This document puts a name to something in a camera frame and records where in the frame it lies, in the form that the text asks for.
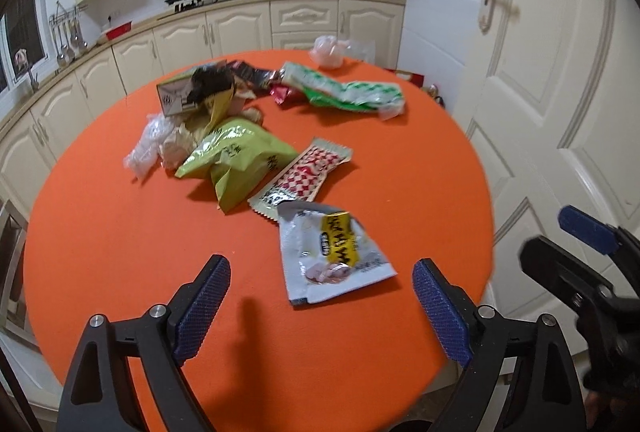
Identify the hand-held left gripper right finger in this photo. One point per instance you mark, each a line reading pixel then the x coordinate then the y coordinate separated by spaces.
pixel 442 312

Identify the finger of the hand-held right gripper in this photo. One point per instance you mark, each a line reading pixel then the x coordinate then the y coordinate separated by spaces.
pixel 585 229
pixel 560 272

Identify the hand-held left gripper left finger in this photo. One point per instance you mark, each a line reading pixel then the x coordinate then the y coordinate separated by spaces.
pixel 202 307

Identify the white yellow snack packet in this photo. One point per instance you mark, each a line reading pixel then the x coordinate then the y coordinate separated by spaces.
pixel 310 257

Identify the green snack bag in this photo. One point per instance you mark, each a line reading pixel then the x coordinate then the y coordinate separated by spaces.
pixel 240 162

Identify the brown round taro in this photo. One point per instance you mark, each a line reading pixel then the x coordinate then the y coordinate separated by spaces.
pixel 175 147

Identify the red white checkered wrapper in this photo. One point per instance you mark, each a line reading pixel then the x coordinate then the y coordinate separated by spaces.
pixel 305 172

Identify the clear plastic wrap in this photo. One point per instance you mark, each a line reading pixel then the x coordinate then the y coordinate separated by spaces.
pixel 145 147

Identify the small brown lump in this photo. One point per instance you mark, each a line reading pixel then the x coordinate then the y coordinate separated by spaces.
pixel 252 115

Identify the yellow snack wrapper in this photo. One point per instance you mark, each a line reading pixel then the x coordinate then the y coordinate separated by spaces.
pixel 220 104

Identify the milk carton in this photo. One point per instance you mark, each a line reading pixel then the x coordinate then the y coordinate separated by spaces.
pixel 172 99

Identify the black plastic bag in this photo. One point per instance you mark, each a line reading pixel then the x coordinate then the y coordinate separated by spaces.
pixel 210 82

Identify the red snack wrapper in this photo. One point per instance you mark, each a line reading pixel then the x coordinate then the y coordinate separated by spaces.
pixel 280 94

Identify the dark foil snack wrapper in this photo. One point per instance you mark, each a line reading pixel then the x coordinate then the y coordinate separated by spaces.
pixel 255 74

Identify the green white plastic bag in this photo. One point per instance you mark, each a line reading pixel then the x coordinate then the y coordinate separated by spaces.
pixel 340 94

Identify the round table with orange cloth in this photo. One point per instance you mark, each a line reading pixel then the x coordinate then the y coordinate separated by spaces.
pixel 125 237

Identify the white panel door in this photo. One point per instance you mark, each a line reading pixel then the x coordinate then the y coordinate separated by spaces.
pixel 540 62

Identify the steel rack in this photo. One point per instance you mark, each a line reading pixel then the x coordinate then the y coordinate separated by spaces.
pixel 12 232

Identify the red bag on floor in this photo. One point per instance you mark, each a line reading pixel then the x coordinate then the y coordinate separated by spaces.
pixel 412 77

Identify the cream base cabinets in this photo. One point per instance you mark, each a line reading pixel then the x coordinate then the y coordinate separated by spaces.
pixel 235 27

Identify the metal faucet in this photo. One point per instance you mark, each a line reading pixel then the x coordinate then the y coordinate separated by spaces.
pixel 33 79

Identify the red basin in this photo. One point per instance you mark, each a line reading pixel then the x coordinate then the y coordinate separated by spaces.
pixel 119 32

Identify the pink cloth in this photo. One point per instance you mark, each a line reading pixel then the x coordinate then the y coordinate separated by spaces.
pixel 21 60

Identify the window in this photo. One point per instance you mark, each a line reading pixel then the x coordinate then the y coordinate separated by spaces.
pixel 22 27

